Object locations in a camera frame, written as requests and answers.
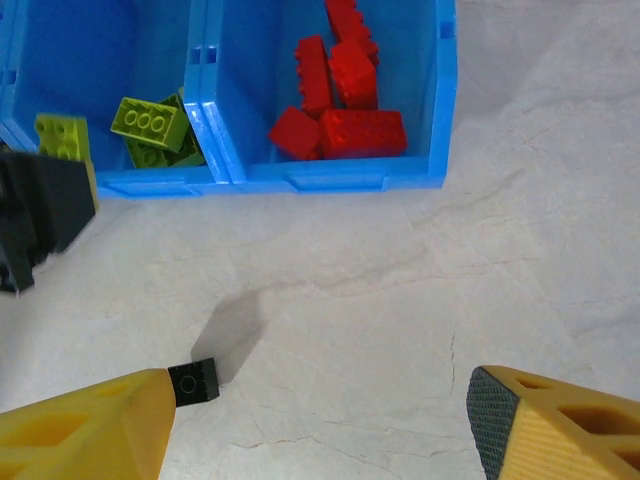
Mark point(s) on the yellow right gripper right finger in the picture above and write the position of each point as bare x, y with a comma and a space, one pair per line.
550, 440

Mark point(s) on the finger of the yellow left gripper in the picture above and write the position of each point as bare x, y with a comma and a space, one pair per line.
62, 200

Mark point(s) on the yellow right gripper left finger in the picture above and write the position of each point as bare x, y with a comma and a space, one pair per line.
125, 430

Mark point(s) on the black lego brick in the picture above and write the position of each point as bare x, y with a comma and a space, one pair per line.
197, 385

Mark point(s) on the blue plastic bin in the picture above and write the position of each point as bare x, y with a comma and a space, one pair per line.
4, 75
340, 180
150, 185

